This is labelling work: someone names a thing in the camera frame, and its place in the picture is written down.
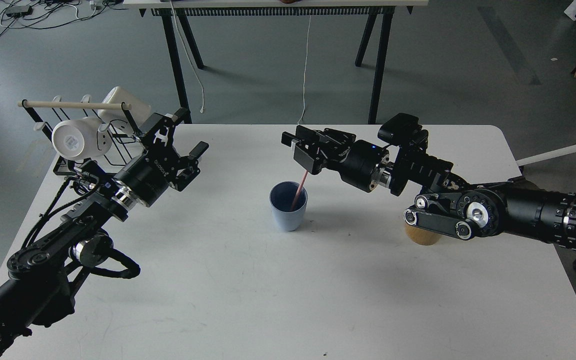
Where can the white round mug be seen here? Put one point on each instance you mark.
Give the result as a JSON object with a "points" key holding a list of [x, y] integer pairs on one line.
{"points": [[77, 139]]}

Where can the wooden rack dowel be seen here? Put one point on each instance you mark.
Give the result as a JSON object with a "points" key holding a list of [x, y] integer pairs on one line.
{"points": [[27, 104]]}

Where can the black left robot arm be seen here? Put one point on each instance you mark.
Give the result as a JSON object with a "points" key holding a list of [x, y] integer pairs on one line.
{"points": [[46, 272]]}

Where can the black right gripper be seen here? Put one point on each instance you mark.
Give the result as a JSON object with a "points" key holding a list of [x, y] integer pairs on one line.
{"points": [[316, 150]]}

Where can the black trestle table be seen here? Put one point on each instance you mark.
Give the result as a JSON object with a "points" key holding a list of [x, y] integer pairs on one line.
{"points": [[197, 31]]}

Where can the black wire mug rack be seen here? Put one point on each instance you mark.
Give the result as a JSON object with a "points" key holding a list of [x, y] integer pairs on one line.
{"points": [[123, 126]]}

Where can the bamboo cylinder holder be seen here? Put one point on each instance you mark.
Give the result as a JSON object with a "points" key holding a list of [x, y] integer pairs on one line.
{"points": [[421, 236]]}

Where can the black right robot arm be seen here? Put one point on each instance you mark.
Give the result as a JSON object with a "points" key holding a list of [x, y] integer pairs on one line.
{"points": [[446, 204]]}

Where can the blue plastic cup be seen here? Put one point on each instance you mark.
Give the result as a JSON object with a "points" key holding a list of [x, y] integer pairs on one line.
{"points": [[280, 198]]}

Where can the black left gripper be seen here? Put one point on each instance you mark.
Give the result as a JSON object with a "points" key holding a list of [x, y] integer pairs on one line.
{"points": [[159, 166]]}

